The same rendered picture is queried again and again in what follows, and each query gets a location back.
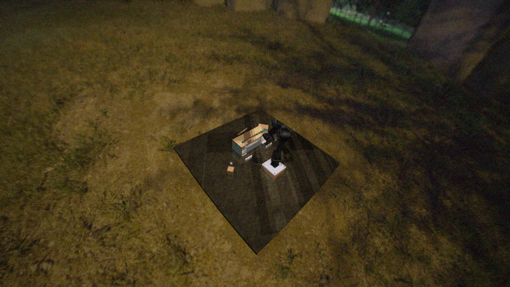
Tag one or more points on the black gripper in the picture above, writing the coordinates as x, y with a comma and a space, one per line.
267, 135

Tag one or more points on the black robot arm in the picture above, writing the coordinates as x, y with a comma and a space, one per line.
284, 136

